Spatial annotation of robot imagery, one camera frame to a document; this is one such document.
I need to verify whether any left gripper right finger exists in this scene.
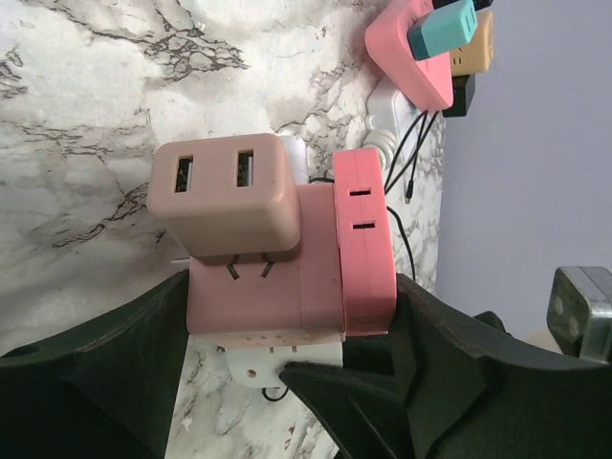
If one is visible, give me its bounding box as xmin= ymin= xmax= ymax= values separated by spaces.
xmin=280 ymin=275 xmax=611 ymax=458

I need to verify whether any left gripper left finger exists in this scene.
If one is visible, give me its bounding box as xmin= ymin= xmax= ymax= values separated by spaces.
xmin=1 ymin=272 xmax=188 ymax=458

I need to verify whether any pink square plug adapter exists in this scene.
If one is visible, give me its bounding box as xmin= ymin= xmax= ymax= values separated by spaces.
xmin=333 ymin=148 xmax=397 ymax=336

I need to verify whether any white plug adapter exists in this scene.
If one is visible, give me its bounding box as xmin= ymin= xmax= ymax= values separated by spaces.
xmin=169 ymin=133 xmax=345 ymax=403

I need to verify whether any pink cube socket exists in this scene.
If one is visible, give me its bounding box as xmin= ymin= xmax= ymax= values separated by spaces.
xmin=186 ymin=184 xmax=345 ymax=349

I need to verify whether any beige pink USB charger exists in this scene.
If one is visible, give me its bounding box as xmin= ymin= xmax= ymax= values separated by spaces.
xmin=146 ymin=133 xmax=307 ymax=265

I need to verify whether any orange tan plug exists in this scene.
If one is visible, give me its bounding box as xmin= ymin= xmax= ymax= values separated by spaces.
xmin=450 ymin=10 xmax=494 ymax=77

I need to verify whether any teal charger plug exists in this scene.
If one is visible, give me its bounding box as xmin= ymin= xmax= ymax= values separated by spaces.
xmin=406 ymin=0 xmax=478 ymax=61

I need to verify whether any white power strip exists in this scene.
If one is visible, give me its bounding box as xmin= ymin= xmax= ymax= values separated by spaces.
xmin=365 ymin=76 xmax=421 ymax=149

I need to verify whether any large black adapter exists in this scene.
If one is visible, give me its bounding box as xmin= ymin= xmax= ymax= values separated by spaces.
xmin=443 ymin=75 xmax=476 ymax=118

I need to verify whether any pink triangular power strip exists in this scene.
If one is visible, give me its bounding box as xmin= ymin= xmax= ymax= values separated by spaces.
xmin=364 ymin=0 xmax=453 ymax=112

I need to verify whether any thin black cable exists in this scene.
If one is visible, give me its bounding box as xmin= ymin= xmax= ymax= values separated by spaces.
xmin=260 ymin=109 xmax=439 ymax=403

